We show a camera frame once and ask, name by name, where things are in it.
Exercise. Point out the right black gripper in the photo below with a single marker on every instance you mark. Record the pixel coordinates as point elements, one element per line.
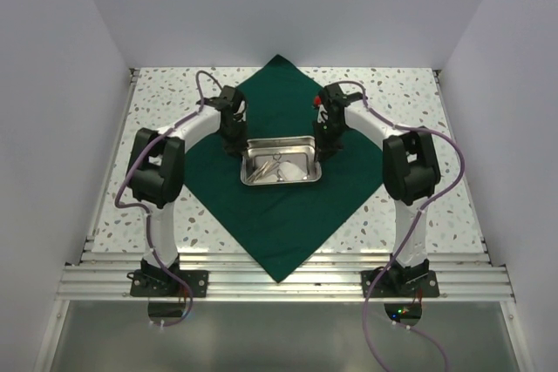
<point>323,148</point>

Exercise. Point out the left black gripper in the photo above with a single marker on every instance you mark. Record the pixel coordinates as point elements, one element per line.
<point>238,148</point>

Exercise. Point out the stainless steel tray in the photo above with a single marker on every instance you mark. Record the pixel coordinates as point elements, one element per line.
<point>300,150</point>

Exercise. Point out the steel surgical scissors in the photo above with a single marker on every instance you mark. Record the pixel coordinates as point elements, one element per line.
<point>266,168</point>

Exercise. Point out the steel forceps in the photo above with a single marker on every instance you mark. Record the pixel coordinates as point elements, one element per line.
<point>271,178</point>

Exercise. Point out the green surgical cloth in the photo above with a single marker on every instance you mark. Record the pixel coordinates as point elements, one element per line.
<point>280,227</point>

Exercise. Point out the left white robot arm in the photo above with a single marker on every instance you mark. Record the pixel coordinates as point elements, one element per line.
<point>156,169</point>

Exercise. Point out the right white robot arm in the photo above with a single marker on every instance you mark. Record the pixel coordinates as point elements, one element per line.
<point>410,168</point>

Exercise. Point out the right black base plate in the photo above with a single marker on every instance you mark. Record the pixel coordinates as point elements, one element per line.
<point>392,285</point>

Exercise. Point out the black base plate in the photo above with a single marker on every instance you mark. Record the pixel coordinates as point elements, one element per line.
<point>142,286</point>
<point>392,285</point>

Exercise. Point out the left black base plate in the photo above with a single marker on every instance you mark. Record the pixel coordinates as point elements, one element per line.
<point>142,286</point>

